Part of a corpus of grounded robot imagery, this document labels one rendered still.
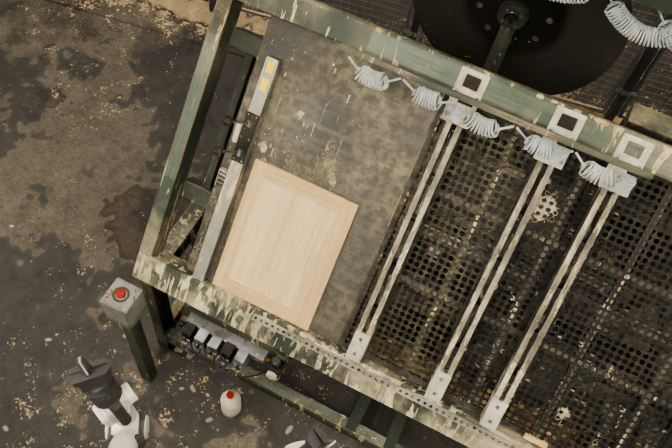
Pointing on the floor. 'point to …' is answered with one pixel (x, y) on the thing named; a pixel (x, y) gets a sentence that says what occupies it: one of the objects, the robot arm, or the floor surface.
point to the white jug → (230, 403)
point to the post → (141, 352)
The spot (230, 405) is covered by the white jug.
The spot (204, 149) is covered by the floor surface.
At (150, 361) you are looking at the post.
